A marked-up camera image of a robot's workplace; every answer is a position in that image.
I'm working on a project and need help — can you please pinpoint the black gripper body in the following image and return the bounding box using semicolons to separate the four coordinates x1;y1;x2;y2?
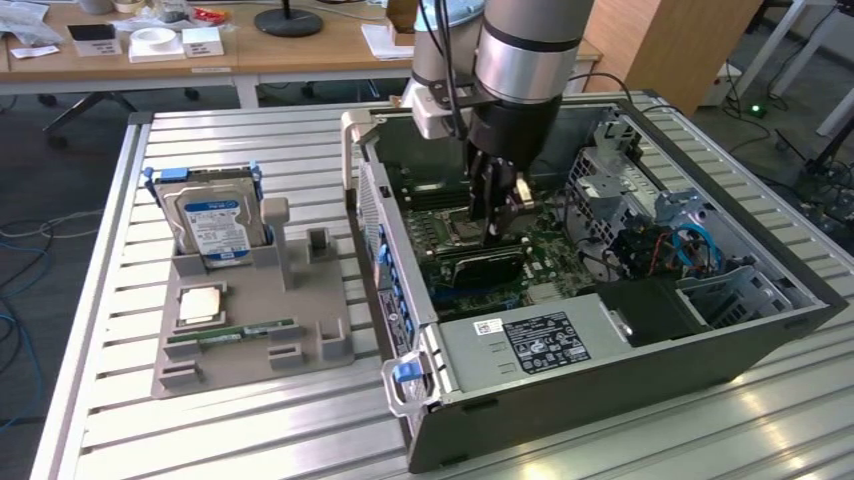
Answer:
465;96;565;169

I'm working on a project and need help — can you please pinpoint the black graphics card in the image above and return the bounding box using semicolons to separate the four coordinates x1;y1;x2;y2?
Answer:
445;242;526;291

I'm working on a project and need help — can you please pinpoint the black RAM slot bank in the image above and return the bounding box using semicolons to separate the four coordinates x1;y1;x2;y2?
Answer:
423;239;533;264
398;179;473;211

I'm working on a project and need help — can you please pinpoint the CPU socket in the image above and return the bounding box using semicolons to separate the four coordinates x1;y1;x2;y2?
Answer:
447;212;489;241

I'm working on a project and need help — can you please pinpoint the metal drive cage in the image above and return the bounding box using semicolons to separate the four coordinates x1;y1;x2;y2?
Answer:
565;114;669;226

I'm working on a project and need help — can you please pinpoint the green motherboard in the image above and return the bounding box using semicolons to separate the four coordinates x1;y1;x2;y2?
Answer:
399;164;602;321

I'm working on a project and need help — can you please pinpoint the silver chipset heatsink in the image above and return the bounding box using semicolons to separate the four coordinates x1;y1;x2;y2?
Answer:
525;285;570;305

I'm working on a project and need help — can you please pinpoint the blue expansion slot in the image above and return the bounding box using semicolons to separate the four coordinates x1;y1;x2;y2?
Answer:
431;285;499;302

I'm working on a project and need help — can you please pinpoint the stack of papers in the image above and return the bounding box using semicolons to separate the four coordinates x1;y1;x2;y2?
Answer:
359;22;417;62

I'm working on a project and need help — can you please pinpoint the cardboard box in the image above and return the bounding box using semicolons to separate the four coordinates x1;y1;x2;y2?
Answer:
386;0;419;35

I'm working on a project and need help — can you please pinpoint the wooden cabinet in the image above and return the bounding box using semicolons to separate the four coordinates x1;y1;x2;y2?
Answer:
583;0;766;116

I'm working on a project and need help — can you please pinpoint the grey power supply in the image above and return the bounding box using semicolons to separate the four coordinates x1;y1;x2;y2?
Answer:
426;292;634;396

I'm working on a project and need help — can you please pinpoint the grey parts rack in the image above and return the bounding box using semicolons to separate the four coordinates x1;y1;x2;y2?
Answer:
151;197;359;401

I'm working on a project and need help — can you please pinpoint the metal disk bay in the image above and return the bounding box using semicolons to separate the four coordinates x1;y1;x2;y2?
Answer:
677;264;796;329

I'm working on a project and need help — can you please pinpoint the black round lamp base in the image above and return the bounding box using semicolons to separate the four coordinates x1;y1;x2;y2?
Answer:
252;0;327;37

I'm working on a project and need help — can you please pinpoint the silver hard disk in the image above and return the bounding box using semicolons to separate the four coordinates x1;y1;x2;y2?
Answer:
159;172;259;271

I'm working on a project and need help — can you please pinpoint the dark grey PC case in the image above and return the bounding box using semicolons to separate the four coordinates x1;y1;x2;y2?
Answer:
339;97;853;475

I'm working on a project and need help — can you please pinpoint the blue disk carrier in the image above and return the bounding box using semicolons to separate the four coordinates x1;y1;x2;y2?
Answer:
143;162;266;251

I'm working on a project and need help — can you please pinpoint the green RAM stick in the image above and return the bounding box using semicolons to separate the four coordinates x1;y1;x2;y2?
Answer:
166;319;295;346

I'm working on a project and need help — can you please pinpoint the black stand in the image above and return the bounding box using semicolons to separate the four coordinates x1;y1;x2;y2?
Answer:
797;114;854;221

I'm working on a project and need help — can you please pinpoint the silver CPU chip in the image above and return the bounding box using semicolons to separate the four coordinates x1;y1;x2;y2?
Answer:
176;287;226;324

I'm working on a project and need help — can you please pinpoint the white cube box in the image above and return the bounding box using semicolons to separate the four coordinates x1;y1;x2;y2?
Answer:
180;27;224;59

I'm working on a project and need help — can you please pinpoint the flat white box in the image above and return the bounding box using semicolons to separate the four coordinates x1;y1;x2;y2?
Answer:
127;37;188;65

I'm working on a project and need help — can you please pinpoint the clear bag of parts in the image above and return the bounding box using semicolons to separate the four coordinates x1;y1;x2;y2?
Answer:
143;0;192;24

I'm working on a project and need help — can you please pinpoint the white tape roll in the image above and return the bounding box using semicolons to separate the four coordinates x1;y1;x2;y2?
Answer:
131;27;176;51

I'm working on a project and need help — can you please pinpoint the black chair base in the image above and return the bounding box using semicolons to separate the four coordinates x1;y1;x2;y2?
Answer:
39;89;202;149

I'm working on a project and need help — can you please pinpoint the white box with black top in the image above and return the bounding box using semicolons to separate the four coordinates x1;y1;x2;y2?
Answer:
66;23;123;58

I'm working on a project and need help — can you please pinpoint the white card red print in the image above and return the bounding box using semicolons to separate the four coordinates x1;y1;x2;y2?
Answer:
8;44;63;59

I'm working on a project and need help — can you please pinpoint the clear plastic bag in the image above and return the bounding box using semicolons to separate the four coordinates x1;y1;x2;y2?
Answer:
0;1;54;46

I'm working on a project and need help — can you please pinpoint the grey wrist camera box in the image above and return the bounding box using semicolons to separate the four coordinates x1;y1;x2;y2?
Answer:
409;85;469;141

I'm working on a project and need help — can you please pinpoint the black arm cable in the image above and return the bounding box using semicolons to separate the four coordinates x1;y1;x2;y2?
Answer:
434;0;470;139

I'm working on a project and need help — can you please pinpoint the black cable behind case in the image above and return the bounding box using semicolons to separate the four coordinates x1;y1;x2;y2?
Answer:
563;73;633;101

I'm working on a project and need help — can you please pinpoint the plain grey case handle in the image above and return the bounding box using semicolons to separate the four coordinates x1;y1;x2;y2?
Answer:
339;109;383;194

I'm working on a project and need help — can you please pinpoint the black red wire bundle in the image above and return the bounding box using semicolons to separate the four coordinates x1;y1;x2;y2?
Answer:
603;227;677;280

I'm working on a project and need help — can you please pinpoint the blue data wire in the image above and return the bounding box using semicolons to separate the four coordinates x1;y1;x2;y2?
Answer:
670;223;727;275

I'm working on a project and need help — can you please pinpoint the grey handle with latch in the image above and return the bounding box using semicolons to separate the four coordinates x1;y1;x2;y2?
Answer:
379;348;433;417

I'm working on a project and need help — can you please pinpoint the white desk frame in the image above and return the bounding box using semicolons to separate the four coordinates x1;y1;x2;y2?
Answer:
730;0;854;137

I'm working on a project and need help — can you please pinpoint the grey floor cable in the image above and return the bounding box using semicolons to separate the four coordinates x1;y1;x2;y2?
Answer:
0;208;106;241

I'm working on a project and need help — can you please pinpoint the blue floor cable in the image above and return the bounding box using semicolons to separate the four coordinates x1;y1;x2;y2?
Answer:
0;238;52;431

